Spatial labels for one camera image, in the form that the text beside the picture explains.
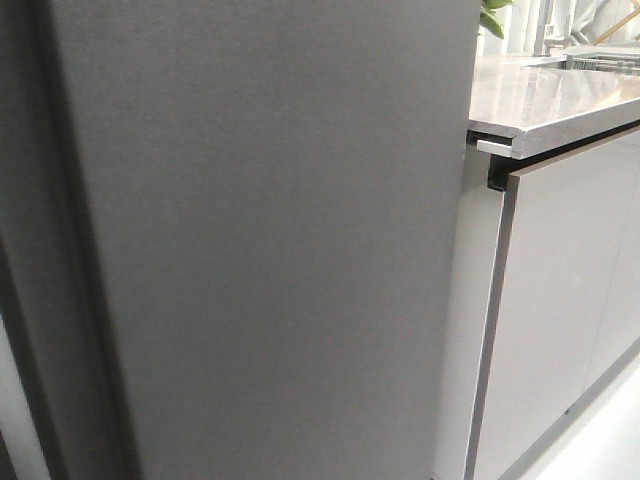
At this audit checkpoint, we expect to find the wooden dish rack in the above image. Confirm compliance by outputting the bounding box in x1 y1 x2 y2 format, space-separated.
594 0 639 45

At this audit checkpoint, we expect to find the grey kitchen counter cabinet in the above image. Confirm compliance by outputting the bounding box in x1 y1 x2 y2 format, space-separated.
431 55 639 479

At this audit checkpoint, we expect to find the dark grey fridge door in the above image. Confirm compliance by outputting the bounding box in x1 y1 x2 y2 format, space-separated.
1 1 479 479

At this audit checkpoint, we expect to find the green potted plant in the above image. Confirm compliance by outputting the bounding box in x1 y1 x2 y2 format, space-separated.
479 0 515 40

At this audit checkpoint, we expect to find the steel kitchen sink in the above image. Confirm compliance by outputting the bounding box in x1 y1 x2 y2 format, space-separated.
524 46 639 76

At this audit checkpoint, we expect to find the steel kitchen faucet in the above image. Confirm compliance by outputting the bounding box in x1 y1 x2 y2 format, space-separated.
533 0 572 57

